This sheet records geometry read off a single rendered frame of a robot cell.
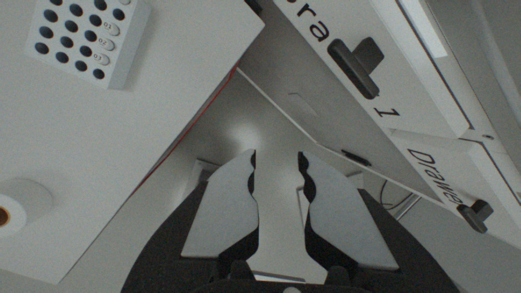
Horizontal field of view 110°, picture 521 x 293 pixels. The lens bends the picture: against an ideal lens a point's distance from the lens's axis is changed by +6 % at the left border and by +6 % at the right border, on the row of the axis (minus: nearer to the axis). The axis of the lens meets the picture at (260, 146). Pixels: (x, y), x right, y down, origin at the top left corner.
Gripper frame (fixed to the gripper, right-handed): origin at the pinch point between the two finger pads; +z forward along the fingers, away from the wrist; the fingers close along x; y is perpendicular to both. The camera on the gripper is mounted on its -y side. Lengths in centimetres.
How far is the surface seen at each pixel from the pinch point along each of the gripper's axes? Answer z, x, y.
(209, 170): 77, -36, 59
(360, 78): 8.0, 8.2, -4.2
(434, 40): 7.2, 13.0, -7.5
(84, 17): 13.5, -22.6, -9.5
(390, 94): 11.9, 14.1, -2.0
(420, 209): 97, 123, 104
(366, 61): 8.5, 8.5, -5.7
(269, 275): 11.8, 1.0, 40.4
